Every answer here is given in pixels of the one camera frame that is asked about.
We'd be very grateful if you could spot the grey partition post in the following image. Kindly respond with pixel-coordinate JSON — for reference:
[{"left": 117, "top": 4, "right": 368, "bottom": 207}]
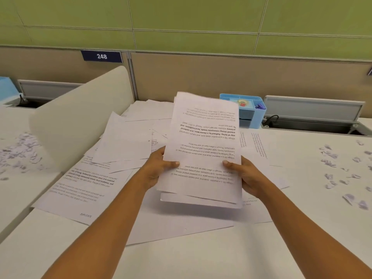
[{"left": 126, "top": 51, "right": 138, "bottom": 102}]

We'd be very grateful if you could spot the person's right hand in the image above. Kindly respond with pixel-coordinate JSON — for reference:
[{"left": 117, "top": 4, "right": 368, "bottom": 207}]
[{"left": 222, "top": 155, "right": 267, "bottom": 200}]

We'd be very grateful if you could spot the black cable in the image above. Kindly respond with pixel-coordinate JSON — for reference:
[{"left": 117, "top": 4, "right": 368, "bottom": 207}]
[{"left": 263, "top": 114, "right": 279, "bottom": 127}]

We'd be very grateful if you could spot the person's left forearm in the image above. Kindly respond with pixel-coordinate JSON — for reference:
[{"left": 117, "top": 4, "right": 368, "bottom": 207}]
[{"left": 42, "top": 171, "right": 157, "bottom": 279}]

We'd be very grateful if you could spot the gathered printed sheet bundle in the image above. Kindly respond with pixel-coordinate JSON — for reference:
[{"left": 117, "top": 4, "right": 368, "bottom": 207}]
[{"left": 156, "top": 91, "right": 243, "bottom": 209}]

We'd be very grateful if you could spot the pile of printed papers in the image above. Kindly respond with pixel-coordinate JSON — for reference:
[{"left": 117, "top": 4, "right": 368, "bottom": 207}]
[{"left": 32, "top": 99, "right": 290, "bottom": 246}]

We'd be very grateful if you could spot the heap of paper scraps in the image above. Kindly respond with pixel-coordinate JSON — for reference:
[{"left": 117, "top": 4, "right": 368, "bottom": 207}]
[
  {"left": 0, "top": 133, "right": 44, "bottom": 182},
  {"left": 318, "top": 139, "right": 372, "bottom": 211}
]

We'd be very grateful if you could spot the white side divider panel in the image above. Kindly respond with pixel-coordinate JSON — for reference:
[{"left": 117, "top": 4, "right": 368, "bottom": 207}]
[{"left": 28, "top": 65, "right": 135, "bottom": 172}]

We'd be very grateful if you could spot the left desk cable tray lid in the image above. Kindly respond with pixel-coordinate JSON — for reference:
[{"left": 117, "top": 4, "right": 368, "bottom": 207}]
[{"left": 13, "top": 79, "right": 85, "bottom": 109}]

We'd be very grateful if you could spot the white desk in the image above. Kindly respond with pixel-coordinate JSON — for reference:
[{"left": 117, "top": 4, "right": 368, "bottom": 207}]
[
  {"left": 0, "top": 100, "right": 372, "bottom": 279},
  {"left": 0, "top": 106, "right": 63, "bottom": 236}
]

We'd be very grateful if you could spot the person's right forearm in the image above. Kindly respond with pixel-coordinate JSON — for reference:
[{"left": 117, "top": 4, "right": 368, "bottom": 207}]
[{"left": 253, "top": 181, "right": 372, "bottom": 279}]

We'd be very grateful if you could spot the grey cable tray lid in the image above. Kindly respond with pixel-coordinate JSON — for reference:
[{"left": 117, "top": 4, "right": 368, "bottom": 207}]
[{"left": 261, "top": 95, "right": 372, "bottom": 137}]

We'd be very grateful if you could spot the person's left hand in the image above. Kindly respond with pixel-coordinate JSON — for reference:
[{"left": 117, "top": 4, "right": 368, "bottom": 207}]
[{"left": 141, "top": 146, "right": 181, "bottom": 191}]

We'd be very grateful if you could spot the beige partition panel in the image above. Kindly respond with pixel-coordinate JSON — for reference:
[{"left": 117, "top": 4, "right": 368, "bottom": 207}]
[
  {"left": 130, "top": 52, "right": 372, "bottom": 107},
  {"left": 0, "top": 46, "right": 130, "bottom": 84}
]

